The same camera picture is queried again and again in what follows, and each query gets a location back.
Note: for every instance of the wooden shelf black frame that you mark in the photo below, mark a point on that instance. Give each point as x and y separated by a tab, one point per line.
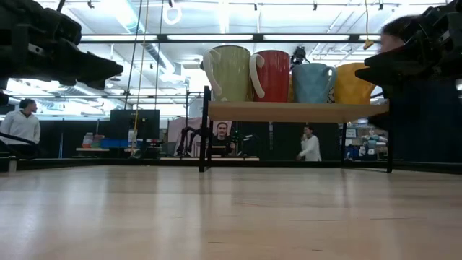
288	112

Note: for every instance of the black hanging camera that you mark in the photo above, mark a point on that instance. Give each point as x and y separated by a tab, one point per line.
299	57

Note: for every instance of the pink cloth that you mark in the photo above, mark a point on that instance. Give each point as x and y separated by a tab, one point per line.
173	126

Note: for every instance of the yellow mug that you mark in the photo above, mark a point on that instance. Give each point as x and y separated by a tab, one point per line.
353	85

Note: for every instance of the blue storage bin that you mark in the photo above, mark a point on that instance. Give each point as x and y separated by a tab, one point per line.
113	143

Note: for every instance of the white mug blue pattern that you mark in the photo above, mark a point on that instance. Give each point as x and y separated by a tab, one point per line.
330	96

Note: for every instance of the small white post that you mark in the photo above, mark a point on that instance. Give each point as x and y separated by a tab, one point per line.
12	164

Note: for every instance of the black partition panels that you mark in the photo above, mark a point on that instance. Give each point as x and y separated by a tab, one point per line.
281	141

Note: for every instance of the black table edge rail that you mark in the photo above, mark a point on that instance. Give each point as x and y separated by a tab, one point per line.
108	163

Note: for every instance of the person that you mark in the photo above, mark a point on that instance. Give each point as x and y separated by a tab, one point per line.
221	135
426	122
311	148
21	126

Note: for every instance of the stack of coloured containers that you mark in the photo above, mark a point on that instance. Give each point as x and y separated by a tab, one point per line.
88	140

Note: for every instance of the black overhead frame beam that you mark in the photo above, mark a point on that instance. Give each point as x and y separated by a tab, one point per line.
258	37

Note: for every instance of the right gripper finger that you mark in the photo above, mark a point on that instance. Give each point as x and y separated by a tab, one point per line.
397	76
404	57

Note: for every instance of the light blue mug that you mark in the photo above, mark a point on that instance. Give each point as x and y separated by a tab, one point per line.
312	85

